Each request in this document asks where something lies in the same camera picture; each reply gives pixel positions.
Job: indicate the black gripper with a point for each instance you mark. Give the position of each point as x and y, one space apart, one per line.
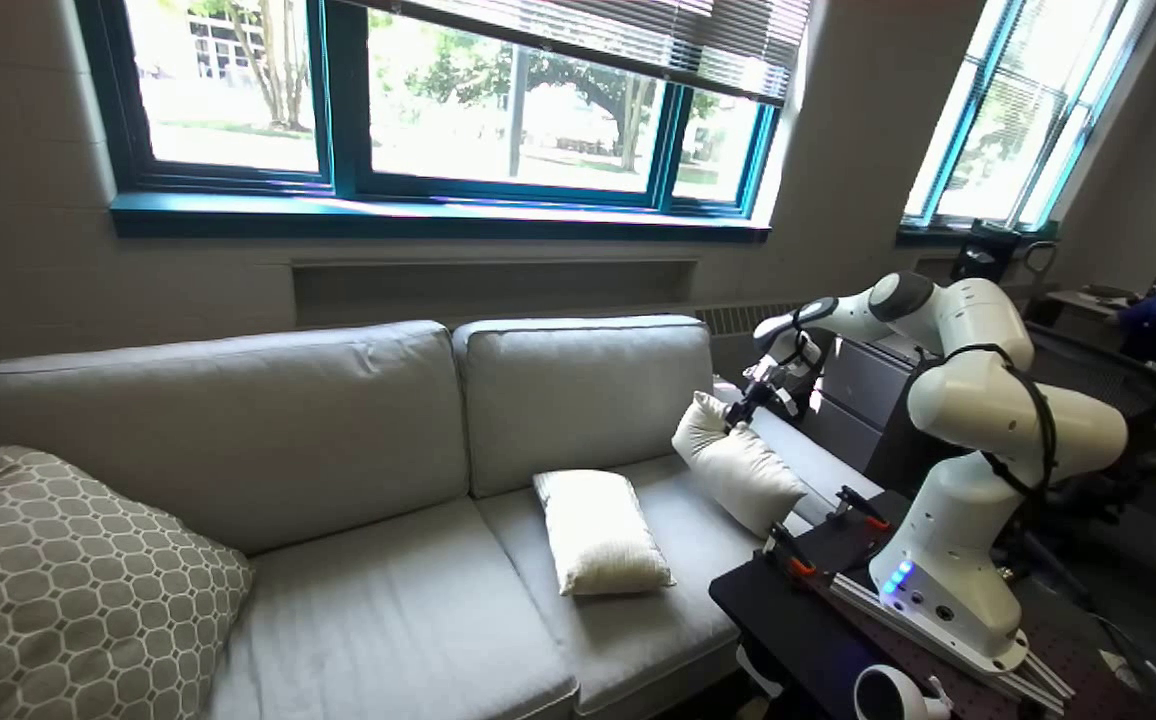
769 381

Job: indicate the beige lattice patterned pillow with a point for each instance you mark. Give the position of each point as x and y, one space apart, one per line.
70 602

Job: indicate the plain cream pillow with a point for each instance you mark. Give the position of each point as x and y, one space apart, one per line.
596 530
740 475

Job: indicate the grey fabric sofa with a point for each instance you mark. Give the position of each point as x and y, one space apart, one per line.
337 440

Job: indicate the red black clamp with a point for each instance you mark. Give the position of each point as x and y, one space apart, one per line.
861 505
790 552

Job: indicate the black monitor device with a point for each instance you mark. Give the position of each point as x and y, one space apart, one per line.
982 264

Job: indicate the black office chair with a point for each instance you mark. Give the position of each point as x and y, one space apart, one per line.
1142 385

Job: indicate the silver robot mounting plate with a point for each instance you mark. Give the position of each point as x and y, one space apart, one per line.
949 643

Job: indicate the black robot table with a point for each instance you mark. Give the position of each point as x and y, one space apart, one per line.
790 635

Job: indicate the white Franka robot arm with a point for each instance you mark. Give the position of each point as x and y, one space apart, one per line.
960 534

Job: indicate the black drawer cabinet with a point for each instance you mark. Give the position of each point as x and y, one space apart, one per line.
868 401

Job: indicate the white VR controller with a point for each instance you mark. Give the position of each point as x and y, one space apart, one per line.
877 702

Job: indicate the dark window blinds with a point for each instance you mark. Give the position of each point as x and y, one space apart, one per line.
603 43

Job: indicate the narrow teal framed window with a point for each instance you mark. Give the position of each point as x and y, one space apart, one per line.
988 104

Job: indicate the wide teal framed window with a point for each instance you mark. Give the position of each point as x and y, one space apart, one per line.
337 147

